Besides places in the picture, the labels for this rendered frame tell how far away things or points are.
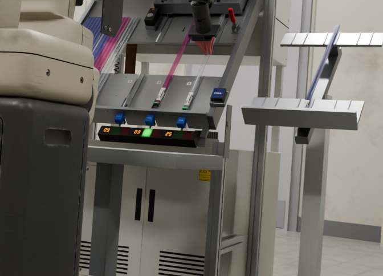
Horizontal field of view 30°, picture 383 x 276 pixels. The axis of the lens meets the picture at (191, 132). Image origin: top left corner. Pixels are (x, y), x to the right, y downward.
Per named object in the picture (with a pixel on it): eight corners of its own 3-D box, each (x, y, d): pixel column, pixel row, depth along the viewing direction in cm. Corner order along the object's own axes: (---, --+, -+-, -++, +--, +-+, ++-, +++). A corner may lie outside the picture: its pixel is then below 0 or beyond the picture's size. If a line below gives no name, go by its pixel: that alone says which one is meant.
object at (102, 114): (210, 129, 230) (206, 113, 225) (34, 119, 253) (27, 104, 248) (211, 127, 231) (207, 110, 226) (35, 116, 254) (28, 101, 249)
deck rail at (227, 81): (216, 130, 229) (212, 116, 225) (210, 129, 230) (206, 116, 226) (264, -1, 275) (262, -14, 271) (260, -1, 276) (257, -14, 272)
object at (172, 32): (239, 53, 255) (236, 42, 251) (76, 50, 278) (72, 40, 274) (259, -1, 276) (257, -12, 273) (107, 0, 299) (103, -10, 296)
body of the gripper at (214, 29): (193, 29, 249) (190, 10, 245) (221, 29, 246) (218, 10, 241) (188, 39, 244) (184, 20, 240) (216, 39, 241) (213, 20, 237)
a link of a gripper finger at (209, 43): (200, 48, 254) (195, 25, 248) (219, 49, 251) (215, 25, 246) (194, 59, 249) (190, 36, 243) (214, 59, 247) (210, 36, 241)
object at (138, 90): (209, 121, 229) (207, 114, 227) (33, 111, 252) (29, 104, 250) (224, 82, 241) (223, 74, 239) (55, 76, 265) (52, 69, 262)
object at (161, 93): (158, 106, 236) (157, 103, 235) (154, 106, 236) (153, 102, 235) (201, 14, 269) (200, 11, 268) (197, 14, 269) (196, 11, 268)
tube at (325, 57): (303, 120, 208) (302, 116, 208) (298, 119, 209) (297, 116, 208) (339, 27, 243) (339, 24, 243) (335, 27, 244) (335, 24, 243)
